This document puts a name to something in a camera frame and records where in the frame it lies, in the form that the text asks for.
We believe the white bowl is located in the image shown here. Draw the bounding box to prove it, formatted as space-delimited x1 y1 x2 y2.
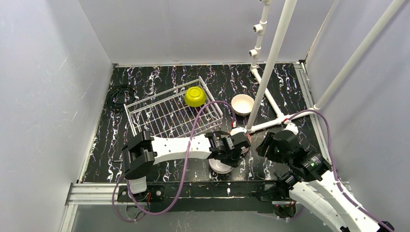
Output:
209 159 234 174

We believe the yellow-green bowl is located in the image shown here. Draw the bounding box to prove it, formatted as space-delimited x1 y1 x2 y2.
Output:
184 87 206 107

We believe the red patterned bowl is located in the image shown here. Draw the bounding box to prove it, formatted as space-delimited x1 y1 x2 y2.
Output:
241 134 252 156

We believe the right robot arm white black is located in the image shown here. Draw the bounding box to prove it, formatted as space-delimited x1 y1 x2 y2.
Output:
256 130 395 232

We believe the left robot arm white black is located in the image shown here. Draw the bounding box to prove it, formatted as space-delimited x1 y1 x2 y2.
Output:
121 128 251 194

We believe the cream bowl at back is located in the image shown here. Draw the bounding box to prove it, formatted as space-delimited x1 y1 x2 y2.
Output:
231 94 254 116

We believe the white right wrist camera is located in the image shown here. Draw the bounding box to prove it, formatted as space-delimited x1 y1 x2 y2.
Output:
281 118 299 135

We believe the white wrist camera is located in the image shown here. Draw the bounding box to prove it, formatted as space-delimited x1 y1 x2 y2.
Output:
281 118 299 135
229 127 248 135

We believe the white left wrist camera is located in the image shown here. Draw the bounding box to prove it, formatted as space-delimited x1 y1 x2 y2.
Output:
229 127 248 135

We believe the white PVC pipe frame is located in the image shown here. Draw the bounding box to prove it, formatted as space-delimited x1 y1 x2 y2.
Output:
245 0 406 134

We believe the white wire dish rack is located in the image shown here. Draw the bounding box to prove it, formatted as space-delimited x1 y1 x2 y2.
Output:
124 77 214 138

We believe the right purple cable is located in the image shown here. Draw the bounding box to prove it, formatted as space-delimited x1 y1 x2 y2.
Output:
288 109 395 232

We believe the coiled black cable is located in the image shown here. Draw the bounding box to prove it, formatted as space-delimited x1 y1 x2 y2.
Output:
106 84 136 113

